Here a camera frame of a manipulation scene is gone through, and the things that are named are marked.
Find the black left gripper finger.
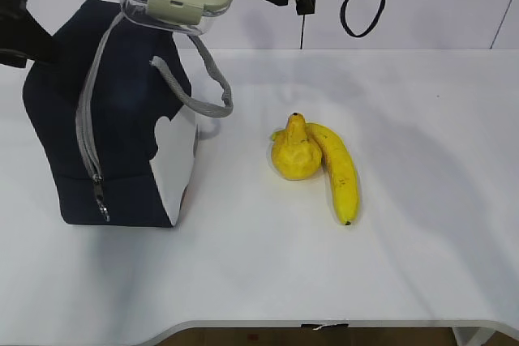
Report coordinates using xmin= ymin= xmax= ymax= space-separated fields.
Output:
xmin=1 ymin=0 xmax=55 ymax=68

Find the navy blue lunch bag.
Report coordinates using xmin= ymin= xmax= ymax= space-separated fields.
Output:
xmin=23 ymin=0 xmax=234 ymax=229

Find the yellow pear-shaped fruit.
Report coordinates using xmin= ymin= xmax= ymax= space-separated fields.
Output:
xmin=271 ymin=113 xmax=322 ymax=181

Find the yellow banana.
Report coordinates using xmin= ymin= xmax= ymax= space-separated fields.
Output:
xmin=307 ymin=123 xmax=360 ymax=225

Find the black tape on table edge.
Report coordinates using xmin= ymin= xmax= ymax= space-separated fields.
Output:
xmin=300 ymin=323 xmax=350 ymax=331

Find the white table leg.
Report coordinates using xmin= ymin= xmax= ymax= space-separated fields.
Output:
xmin=452 ymin=327 xmax=497 ymax=346

